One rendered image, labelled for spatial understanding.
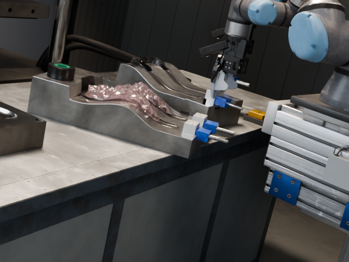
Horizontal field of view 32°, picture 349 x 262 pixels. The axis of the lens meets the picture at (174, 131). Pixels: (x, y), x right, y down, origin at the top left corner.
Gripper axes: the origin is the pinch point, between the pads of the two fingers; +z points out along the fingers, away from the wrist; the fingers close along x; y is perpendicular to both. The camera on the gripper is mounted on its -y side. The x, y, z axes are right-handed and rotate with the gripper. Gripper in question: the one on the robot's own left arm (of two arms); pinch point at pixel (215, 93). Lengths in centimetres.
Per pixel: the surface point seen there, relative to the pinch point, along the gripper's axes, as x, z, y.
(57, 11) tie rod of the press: 1, -11, -75
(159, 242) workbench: -23, 46, 4
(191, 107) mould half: -7.1, 5.5, -4.0
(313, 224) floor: 161, 93, 4
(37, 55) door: 157, 51, -228
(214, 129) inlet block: -17.8, 6.4, 11.1
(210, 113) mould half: -4.7, 5.6, 2.1
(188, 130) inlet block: -30.2, 5.8, 8.9
